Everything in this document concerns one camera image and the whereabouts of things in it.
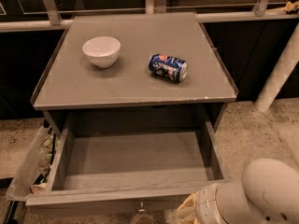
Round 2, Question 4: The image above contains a metal drawer knob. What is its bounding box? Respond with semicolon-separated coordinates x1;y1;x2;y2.
137;202;147;214

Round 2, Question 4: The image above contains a white paper cup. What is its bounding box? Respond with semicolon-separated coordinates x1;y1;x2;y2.
30;183;47;194

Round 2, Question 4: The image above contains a clear plastic bin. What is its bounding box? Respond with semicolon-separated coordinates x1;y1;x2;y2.
6;126;53;202

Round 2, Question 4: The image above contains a grey top drawer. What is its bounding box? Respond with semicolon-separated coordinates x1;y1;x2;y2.
26;118;228;217

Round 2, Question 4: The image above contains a metal railing frame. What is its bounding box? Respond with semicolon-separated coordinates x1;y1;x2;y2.
0;0;299;33

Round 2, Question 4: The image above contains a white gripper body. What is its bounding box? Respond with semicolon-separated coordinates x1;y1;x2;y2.
195;184;221;224

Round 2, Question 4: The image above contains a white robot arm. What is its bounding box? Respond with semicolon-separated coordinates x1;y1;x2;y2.
177;159;299;224

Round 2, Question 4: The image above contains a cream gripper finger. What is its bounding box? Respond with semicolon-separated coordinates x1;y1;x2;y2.
176;193;199;224

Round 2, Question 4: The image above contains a white diagonal support pole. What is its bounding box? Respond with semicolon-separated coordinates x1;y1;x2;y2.
254;24;299;113

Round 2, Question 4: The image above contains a white ceramic bowl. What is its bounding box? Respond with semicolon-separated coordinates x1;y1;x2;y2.
82;36;121;68

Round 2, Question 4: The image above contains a blue soda can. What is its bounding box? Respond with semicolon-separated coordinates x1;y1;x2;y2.
149;54;188;83

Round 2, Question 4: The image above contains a grey drawer cabinet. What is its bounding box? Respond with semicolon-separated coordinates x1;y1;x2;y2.
32;13;237;124

